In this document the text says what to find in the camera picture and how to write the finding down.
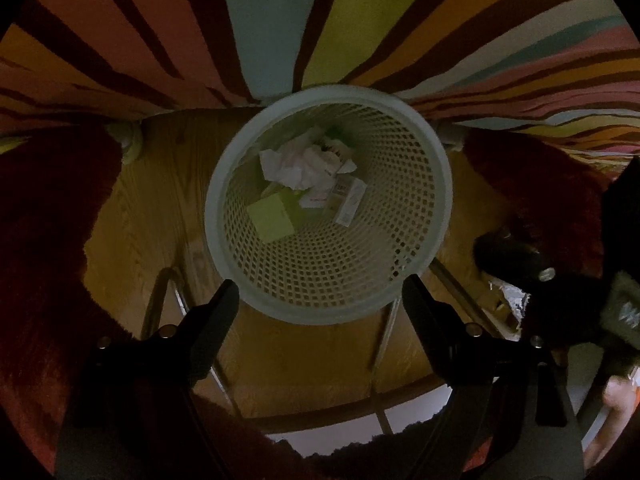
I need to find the pale green box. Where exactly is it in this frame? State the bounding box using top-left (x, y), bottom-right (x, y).
top-left (334, 179), bottom-right (368, 227)

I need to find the white round bed foot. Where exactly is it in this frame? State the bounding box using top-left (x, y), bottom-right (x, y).
top-left (107, 120), bottom-right (146, 166)
top-left (435, 120), bottom-right (468, 153)

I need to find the white paper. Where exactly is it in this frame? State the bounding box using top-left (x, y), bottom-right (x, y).
top-left (295, 130), bottom-right (358, 210)

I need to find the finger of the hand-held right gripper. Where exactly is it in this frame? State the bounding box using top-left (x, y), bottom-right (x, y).
top-left (472, 227), bottom-right (557, 292)

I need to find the metal wire frame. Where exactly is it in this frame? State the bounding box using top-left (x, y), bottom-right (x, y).
top-left (140, 257), bottom-right (506, 436)

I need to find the green sticky note pad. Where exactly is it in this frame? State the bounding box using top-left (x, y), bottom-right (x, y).
top-left (246, 192), bottom-right (296, 243)

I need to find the white wrapper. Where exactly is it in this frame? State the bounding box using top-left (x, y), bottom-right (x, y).
top-left (490, 280), bottom-right (531, 332)

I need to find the white printed small box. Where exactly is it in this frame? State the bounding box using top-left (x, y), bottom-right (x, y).
top-left (326, 176), bottom-right (352, 211)

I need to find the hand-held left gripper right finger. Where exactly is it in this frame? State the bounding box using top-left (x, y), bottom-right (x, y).
top-left (401, 274), bottom-right (586, 480)

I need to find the striped multicolour bedspread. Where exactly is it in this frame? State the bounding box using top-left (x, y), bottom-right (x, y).
top-left (0, 0), bottom-right (640, 161)

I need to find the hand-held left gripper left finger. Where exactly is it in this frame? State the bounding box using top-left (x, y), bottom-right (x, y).
top-left (55, 279), bottom-right (241, 480)

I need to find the white tissue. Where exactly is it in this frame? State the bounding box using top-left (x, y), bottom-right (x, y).
top-left (259, 147), bottom-right (313, 191)

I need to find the person's right forearm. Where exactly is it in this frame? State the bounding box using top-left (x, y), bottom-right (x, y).
top-left (582, 375), bottom-right (636, 466)

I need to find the white mesh waste basket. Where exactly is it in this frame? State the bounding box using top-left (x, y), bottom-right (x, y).
top-left (204, 85), bottom-right (455, 325)

